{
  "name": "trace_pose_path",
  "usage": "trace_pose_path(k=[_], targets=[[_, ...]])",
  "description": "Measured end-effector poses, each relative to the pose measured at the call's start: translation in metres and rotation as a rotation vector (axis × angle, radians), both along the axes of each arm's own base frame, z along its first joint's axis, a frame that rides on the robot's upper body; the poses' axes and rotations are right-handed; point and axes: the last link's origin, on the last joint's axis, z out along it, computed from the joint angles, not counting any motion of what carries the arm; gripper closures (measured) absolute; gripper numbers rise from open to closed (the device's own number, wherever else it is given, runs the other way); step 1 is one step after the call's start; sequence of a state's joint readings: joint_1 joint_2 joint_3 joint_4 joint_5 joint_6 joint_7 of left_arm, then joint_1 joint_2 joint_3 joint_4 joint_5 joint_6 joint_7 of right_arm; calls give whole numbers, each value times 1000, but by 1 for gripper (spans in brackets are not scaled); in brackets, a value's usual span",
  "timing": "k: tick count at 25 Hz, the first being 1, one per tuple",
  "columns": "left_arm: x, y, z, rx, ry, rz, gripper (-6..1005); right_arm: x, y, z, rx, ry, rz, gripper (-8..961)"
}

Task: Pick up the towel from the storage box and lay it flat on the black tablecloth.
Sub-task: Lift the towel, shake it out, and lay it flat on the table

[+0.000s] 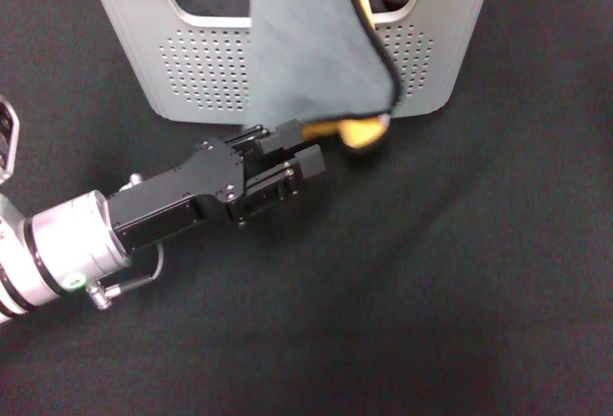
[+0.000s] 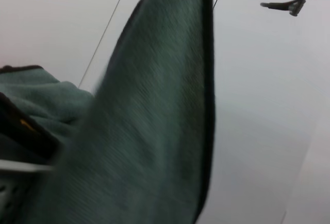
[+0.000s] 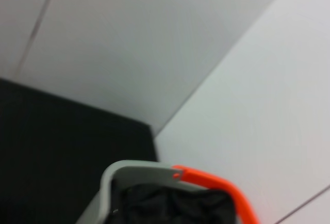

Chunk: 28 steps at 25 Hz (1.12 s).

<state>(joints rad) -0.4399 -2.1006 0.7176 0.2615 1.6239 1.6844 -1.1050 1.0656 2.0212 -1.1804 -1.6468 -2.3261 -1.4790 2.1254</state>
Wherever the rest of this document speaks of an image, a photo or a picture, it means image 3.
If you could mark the grey perforated storage basket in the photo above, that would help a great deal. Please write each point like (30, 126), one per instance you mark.
(108, 182)

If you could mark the black cloth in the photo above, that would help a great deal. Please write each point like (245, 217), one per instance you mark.
(175, 206)

